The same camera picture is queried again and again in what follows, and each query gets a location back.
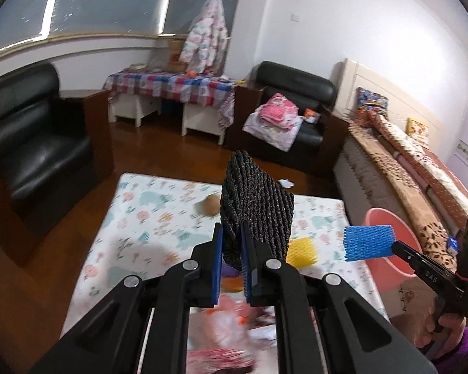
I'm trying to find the pink white plastic bag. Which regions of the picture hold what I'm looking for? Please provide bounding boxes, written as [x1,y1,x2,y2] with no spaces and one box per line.
[188,294,277,354]

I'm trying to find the black leather armchair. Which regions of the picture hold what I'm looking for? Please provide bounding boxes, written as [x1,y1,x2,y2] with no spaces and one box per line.
[225,61,347,176]
[0,62,114,267]

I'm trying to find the yellow foam net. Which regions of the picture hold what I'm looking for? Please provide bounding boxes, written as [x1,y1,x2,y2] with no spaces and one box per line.
[285,237,318,268]

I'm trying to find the person's right hand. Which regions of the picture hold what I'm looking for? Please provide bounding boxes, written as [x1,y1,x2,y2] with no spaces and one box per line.
[391,300,468,358]

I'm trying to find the red striped plastic wrapper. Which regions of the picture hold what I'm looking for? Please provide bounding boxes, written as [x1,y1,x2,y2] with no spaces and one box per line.
[186,349,256,374]

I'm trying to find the black leather armchair left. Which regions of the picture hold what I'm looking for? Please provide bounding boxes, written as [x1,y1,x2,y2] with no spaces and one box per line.
[0,62,114,267]

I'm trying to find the left walnut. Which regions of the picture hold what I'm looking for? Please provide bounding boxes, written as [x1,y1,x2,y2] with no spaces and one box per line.
[202,194,221,216]

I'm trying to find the colourful patterned pillow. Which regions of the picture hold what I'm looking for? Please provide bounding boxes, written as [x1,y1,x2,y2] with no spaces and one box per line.
[357,87,389,117]

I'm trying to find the pink folded clothes pile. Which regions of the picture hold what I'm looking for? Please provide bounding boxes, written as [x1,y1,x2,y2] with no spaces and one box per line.
[242,93,303,152]

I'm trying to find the black foam net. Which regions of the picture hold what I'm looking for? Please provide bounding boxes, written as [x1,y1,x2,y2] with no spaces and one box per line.
[220,151,295,270]

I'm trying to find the floral bear tablecloth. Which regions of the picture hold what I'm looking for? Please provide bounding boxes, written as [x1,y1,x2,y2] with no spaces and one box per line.
[60,171,389,374]

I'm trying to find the pink plastic basin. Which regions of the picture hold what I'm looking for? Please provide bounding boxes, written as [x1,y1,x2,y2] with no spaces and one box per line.
[363,208,422,293]

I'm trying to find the black leather armchair right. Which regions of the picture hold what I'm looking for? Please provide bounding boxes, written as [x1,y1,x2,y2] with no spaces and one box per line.
[225,61,347,176]

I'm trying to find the yellow patterned pillow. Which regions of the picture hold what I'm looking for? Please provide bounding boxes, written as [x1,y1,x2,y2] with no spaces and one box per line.
[406,118,429,147]

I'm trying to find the plaid cloth side table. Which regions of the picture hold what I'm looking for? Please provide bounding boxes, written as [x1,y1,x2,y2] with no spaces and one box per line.
[104,72,235,145]

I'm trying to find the hanging floral padded jacket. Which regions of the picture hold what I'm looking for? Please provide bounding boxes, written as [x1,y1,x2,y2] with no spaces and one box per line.
[179,0,228,74]

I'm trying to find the blue foam net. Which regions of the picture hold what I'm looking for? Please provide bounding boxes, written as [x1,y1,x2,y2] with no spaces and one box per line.
[343,225,396,262]

